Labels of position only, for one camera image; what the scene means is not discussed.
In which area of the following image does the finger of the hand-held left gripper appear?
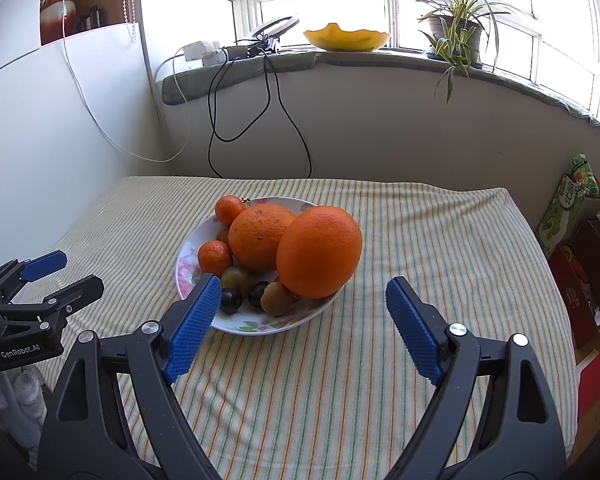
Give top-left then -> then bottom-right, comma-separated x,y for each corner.
0,250 -> 69,306
0,274 -> 105,333

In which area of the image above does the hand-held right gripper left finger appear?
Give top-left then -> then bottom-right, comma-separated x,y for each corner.
37,274 -> 222,480

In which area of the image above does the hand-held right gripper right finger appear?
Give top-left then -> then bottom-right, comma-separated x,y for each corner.
385,276 -> 566,480

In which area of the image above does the dark chestnut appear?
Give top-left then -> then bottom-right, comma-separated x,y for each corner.
248,281 -> 271,309
219,287 -> 243,314

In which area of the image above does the floral white plate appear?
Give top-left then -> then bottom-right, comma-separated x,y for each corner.
175,196 -> 343,336

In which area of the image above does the small tangerine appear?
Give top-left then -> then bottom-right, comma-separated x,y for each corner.
197,240 -> 233,276

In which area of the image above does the dimpled large orange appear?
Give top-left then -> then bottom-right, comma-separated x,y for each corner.
228,204 -> 297,273

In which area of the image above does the smooth large orange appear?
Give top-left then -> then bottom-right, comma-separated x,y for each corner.
276,206 -> 363,300

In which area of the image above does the tangerine with stem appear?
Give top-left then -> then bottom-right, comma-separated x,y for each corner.
214,196 -> 248,228

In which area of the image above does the striped tablecloth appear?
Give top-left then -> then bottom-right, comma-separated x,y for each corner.
45,175 -> 581,480

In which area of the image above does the white cabinet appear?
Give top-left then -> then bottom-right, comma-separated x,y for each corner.
0,22 -> 173,271

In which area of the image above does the cardboard box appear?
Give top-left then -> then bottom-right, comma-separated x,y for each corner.
547,200 -> 600,351

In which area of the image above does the red box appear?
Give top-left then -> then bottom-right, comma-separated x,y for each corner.
575,345 -> 600,426

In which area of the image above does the green printed package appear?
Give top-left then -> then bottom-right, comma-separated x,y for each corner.
537,154 -> 600,256

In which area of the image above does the grey windowsill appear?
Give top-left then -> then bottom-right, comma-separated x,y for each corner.
161,50 -> 600,136

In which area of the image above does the red white vase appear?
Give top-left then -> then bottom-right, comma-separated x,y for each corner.
40,0 -> 77,43

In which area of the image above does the white power strip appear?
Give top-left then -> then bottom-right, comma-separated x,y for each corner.
184,40 -> 221,61

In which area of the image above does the yellow wavy bowl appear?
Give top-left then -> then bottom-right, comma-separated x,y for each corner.
302,22 -> 391,52

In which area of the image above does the potted spider plant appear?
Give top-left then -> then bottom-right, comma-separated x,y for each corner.
392,0 -> 523,106

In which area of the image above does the white cable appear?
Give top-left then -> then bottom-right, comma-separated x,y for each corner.
60,0 -> 196,163

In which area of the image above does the black cable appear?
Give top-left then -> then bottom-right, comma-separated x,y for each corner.
207,50 -> 313,178

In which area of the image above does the white ring light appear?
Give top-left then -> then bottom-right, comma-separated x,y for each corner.
252,15 -> 301,43

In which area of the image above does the white window frame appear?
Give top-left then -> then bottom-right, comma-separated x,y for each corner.
200,0 -> 600,126

